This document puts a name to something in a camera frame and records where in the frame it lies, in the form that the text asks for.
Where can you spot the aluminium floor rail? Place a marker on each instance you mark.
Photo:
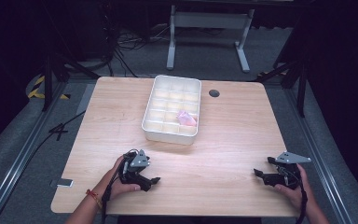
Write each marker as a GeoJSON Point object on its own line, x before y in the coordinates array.
{"type": "Point", "coordinates": [317, 149]}
{"type": "Point", "coordinates": [18, 161]}

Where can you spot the black tripod stand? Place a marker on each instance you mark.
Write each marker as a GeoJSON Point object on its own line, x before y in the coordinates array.
{"type": "Point", "coordinates": [301, 90]}
{"type": "Point", "coordinates": [47, 84]}

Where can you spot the person's left hand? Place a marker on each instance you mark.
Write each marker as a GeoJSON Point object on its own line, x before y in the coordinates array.
{"type": "Point", "coordinates": [118, 186]}

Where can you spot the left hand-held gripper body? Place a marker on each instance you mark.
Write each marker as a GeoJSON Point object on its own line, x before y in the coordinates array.
{"type": "Point", "coordinates": [135, 168]}

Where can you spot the grey tape piece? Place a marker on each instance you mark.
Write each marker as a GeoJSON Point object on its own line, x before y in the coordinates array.
{"type": "Point", "coordinates": [62, 182]}

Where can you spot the white divided storage box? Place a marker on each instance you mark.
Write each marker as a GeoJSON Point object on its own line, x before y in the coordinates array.
{"type": "Point", "coordinates": [167, 105]}

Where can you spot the pink sock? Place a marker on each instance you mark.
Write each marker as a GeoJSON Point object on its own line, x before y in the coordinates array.
{"type": "Point", "coordinates": [186, 118]}

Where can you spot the yellow black hazard tape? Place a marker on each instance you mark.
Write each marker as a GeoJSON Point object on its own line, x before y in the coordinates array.
{"type": "Point", "coordinates": [34, 92]}

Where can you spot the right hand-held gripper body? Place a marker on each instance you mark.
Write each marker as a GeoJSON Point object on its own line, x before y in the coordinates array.
{"type": "Point", "coordinates": [289, 172]}

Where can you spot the person's right hand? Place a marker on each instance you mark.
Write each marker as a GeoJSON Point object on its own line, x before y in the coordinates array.
{"type": "Point", "coordinates": [295, 196]}

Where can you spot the grey metal desk frame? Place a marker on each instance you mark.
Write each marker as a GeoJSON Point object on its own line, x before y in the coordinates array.
{"type": "Point", "coordinates": [180, 21]}

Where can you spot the dark round table grommet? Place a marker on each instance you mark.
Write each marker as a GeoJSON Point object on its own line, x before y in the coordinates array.
{"type": "Point", "coordinates": [214, 93]}

